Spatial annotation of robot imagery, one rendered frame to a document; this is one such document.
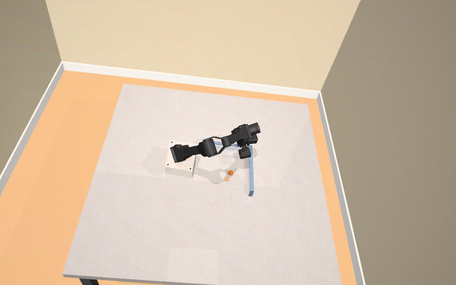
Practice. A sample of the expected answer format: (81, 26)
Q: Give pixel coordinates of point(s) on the clear glass corner walls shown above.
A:
(234, 149)

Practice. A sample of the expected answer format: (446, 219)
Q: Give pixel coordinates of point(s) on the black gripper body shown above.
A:
(244, 152)

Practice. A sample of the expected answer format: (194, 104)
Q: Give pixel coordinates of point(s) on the light blue l-shaped wall top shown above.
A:
(251, 168)

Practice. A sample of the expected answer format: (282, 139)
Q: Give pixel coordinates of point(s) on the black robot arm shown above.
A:
(207, 147)

